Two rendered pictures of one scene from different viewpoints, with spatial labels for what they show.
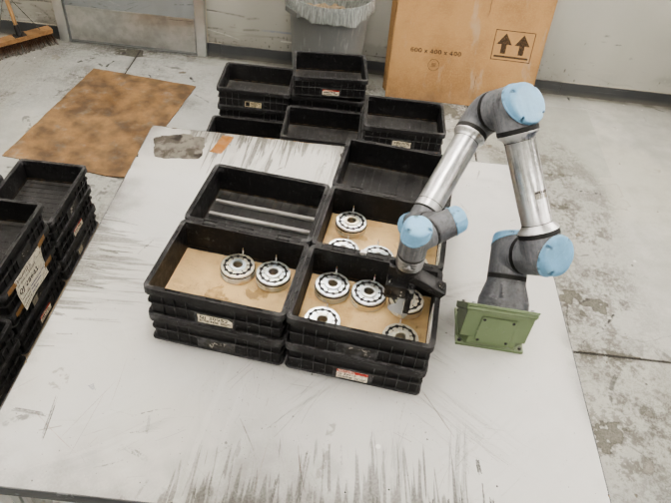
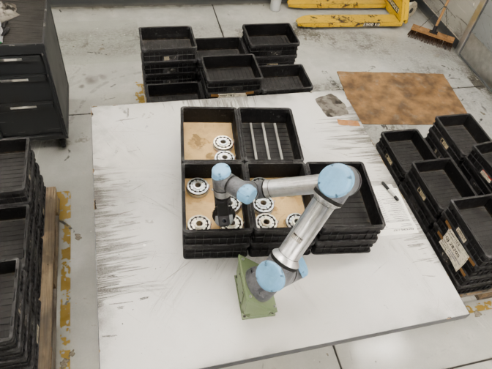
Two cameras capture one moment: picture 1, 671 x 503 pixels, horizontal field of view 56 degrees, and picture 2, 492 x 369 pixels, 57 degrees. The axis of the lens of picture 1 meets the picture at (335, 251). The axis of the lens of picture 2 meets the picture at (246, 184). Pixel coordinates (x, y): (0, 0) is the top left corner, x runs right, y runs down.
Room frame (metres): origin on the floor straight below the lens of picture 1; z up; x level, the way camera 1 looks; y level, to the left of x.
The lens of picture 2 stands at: (0.87, -1.35, 2.52)
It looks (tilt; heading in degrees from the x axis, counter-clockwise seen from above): 49 degrees down; 70
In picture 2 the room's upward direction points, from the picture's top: 9 degrees clockwise
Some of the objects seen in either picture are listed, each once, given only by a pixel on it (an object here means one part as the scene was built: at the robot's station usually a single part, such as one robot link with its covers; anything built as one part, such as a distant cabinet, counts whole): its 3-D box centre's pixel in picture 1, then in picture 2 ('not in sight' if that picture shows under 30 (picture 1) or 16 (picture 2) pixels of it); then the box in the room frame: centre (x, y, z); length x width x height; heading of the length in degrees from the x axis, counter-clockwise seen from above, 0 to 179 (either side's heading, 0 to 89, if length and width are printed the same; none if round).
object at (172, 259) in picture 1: (231, 279); (210, 141); (1.24, 0.29, 0.87); 0.40 x 0.30 x 0.11; 83
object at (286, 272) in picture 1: (273, 272); (224, 157); (1.30, 0.18, 0.86); 0.10 x 0.10 x 0.01
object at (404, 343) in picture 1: (367, 295); (215, 196); (1.19, -0.10, 0.92); 0.40 x 0.30 x 0.02; 83
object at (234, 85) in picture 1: (257, 105); (456, 150); (3.14, 0.54, 0.31); 0.40 x 0.30 x 0.34; 90
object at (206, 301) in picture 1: (230, 266); (210, 134); (1.24, 0.29, 0.92); 0.40 x 0.30 x 0.02; 83
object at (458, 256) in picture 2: not in sight; (453, 248); (2.59, -0.29, 0.41); 0.31 x 0.02 x 0.16; 90
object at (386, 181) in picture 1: (393, 184); (340, 200); (1.79, -0.18, 0.87); 0.40 x 0.30 x 0.11; 83
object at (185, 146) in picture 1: (178, 145); (332, 104); (2.10, 0.69, 0.71); 0.22 x 0.19 x 0.01; 90
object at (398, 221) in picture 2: not in sight; (388, 209); (2.12, -0.15, 0.70); 0.33 x 0.23 x 0.01; 90
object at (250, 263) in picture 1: (238, 265); (222, 142); (1.31, 0.29, 0.86); 0.10 x 0.10 x 0.01
